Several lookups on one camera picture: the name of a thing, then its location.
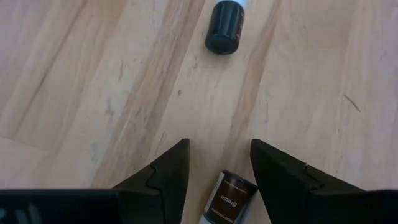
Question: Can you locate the small black food colouring bottle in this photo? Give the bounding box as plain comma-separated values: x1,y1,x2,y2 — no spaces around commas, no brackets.
204,0,246,56

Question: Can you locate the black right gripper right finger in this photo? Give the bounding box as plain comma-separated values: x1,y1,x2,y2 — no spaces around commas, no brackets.
249,138,398,224

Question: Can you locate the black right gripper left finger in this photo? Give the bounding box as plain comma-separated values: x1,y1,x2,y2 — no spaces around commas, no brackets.
0,138,191,224

